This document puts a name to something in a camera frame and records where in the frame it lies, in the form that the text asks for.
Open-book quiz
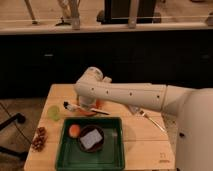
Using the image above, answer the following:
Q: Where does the white black dish brush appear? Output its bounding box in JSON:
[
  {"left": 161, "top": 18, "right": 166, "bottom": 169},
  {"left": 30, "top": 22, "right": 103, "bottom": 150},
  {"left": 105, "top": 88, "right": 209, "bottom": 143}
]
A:
[{"left": 63, "top": 102, "right": 109, "bottom": 116}]

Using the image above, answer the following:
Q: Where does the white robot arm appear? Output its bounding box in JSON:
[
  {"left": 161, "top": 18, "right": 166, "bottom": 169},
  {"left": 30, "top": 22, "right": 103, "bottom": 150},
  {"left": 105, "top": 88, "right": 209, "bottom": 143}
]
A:
[{"left": 74, "top": 67, "right": 213, "bottom": 171}]

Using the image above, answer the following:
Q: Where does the orange red bowl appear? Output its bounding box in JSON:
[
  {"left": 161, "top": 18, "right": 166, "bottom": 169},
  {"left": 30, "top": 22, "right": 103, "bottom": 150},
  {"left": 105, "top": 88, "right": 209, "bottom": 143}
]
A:
[{"left": 77, "top": 100, "right": 108, "bottom": 116}]

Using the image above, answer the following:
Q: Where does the dark brown bowl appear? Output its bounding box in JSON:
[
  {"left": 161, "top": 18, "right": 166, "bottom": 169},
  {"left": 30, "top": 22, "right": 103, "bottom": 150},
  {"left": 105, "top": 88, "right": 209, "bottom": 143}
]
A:
[{"left": 77, "top": 125, "right": 104, "bottom": 153}]

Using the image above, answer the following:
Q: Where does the blue sponge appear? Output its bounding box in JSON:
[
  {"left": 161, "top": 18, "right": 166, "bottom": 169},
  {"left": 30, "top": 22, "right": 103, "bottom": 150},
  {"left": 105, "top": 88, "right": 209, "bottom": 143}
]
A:
[{"left": 80, "top": 129, "right": 103, "bottom": 149}]

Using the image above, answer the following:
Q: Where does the orange fruit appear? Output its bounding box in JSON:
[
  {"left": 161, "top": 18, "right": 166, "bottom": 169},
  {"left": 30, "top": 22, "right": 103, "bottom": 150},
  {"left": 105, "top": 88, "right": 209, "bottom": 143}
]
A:
[{"left": 69, "top": 124, "right": 80, "bottom": 138}]

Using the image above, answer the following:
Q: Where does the green plastic cup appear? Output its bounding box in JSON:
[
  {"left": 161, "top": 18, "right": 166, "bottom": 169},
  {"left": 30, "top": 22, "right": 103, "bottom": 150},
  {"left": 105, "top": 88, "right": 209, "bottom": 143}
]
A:
[{"left": 47, "top": 105, "right": 60, "bottom": 121}]

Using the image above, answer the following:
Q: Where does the green plastic tray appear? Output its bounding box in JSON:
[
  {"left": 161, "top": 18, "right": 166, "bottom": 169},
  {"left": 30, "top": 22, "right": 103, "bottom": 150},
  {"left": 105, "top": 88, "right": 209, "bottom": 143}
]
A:
[{"left": 55, "top": 117, "right": 125, "bottom": 171}]

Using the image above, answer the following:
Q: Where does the wooden table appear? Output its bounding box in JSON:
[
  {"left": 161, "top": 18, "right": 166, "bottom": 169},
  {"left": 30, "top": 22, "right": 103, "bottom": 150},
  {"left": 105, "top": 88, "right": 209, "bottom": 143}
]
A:
[{"left": 24, "top": 84, "right": 175, "bottom": 171}]

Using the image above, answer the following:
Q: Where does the brown grape bunch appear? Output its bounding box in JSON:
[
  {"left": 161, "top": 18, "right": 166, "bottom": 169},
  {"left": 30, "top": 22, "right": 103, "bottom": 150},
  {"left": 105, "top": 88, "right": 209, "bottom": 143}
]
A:
[{"left": 32, "top": 127, "right": 46, "bottom": 151}]

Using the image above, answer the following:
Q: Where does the black chair base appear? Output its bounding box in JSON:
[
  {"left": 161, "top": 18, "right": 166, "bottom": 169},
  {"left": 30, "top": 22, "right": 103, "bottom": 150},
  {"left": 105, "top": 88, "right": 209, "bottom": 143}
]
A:
[{"left": 0, "top": 103, "right": 29, "bottom": 161}]

